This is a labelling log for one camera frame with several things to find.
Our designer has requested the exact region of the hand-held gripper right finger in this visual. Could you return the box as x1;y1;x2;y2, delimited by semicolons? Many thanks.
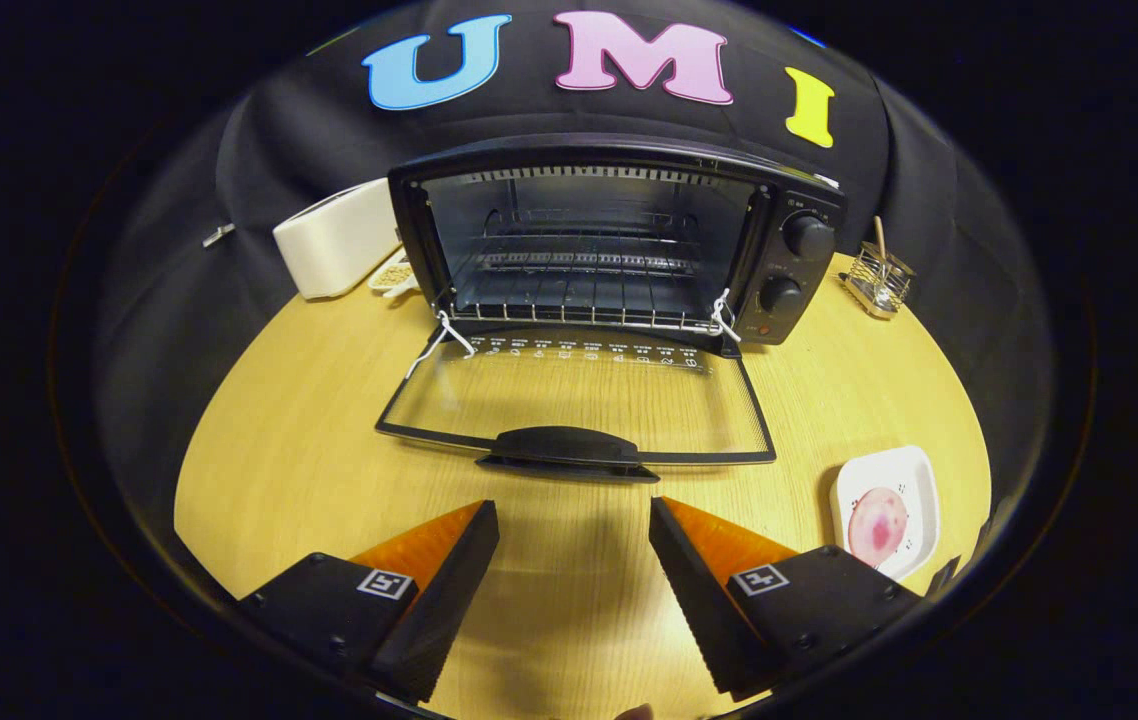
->
649;497;960;701

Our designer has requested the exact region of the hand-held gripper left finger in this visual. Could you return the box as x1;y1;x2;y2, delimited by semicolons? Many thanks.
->
237;500;500;704

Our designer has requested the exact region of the pink round ham slice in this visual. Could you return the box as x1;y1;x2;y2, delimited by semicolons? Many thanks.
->
847;487;910;569

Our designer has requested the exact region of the white square plate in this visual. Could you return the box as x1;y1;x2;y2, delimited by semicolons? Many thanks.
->
829;445;942;583

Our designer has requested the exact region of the black toaster oven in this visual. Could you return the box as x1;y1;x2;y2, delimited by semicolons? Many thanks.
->
374;133;848;484

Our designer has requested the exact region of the white bread toaster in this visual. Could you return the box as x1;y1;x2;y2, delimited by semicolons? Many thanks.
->
272;178;402;301

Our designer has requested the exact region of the small dish of seeds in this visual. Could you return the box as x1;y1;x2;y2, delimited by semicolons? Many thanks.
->
367;255;420;299

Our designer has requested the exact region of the wire oven rack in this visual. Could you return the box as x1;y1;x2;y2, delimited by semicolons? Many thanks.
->
444;250;732;336

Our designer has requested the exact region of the wire basket holder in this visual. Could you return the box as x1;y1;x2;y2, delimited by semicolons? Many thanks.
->
839;215;917;321

